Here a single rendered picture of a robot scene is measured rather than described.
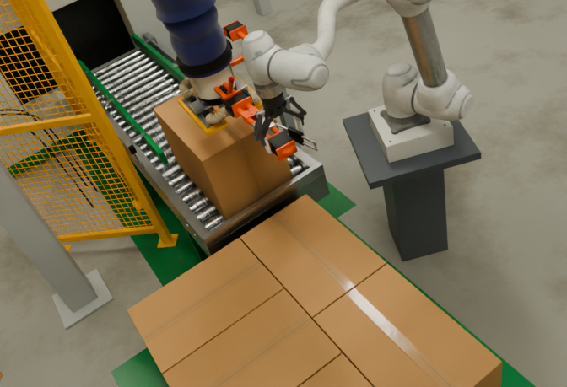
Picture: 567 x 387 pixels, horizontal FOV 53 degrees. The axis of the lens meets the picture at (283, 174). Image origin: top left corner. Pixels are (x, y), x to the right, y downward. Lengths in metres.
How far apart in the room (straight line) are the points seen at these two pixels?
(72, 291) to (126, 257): 0.42
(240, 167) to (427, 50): 1.01
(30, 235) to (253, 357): 1.42
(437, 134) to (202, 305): 1.26
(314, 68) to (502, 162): 2.21
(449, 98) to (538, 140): 1.54
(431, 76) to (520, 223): 1.29
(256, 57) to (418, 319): 1.17
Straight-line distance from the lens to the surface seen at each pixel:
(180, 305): 2.58
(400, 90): 2.46
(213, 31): 2.28
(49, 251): 3.28
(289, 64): 1.66
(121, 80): 4.34
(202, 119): 2.42
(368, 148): 2.67
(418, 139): 2.55
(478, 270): 3.11
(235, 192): 2.73
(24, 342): 3.67
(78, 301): 3.55
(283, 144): 1.93
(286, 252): 2.58
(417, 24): 2.12
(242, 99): 2.22
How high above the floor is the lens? 2.47
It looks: 41 degrees down
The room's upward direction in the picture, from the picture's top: 17 degrees counter-clockwise
